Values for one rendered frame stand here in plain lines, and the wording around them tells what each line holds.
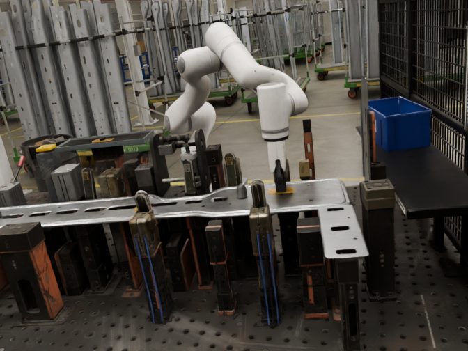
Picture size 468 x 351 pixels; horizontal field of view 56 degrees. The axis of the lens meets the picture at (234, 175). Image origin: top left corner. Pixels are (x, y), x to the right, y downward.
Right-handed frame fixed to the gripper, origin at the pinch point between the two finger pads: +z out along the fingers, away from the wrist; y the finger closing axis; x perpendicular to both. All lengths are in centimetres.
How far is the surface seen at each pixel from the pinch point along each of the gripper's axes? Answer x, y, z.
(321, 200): 11.9, 7.4, 3.5
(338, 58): 119, -951, 61
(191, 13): -180, -805, -77
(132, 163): -55, -19, -6
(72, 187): -76, -12, -1
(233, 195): -15.9, -2.4, 3.5
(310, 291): 6.2, 23.0, 24.6
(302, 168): 7.3, -10.8, -0.9
